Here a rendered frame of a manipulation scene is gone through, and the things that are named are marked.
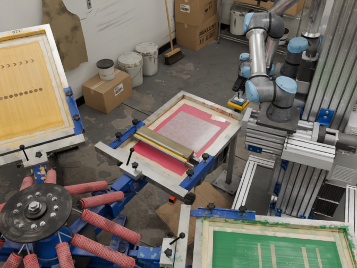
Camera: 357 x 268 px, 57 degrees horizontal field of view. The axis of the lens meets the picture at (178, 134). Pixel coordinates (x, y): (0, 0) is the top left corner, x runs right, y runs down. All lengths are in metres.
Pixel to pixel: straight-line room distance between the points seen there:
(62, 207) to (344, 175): 1.70
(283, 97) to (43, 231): 1.32
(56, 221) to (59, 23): 2.62
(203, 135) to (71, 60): 2.14
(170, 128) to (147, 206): 0.99
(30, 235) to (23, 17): 2.49
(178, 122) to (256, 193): 0.99
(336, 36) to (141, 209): 2.07
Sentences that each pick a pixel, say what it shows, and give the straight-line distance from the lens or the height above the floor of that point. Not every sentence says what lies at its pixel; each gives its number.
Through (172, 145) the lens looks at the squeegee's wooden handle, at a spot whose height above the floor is 1.06.
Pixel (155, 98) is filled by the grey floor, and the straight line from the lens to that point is 4.25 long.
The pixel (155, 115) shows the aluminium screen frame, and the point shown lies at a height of 0.99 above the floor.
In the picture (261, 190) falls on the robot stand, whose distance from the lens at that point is 2.96.
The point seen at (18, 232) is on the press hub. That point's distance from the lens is 1.51.
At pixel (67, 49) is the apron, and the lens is 3.89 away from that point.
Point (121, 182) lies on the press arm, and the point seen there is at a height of 1.04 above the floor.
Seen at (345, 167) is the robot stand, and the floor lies 0.91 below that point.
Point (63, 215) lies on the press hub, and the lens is 1.49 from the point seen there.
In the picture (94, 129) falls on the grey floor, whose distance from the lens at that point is 3.91.
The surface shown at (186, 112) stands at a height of 0.95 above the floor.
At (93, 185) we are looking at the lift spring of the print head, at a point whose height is 1.12.
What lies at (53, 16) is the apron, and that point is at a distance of 3.74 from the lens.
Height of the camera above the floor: 2.46
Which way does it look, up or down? 42 degrees down
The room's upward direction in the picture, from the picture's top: 1 degrees counter-clockwise
